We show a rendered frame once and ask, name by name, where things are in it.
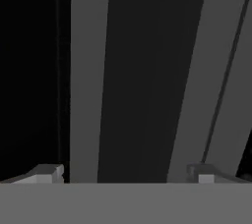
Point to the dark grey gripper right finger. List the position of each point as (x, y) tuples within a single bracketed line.
[(205, 173)]

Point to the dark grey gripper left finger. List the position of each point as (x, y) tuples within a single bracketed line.
[(46, 172)]

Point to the black oven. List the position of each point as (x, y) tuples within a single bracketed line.
[(29, 70)]

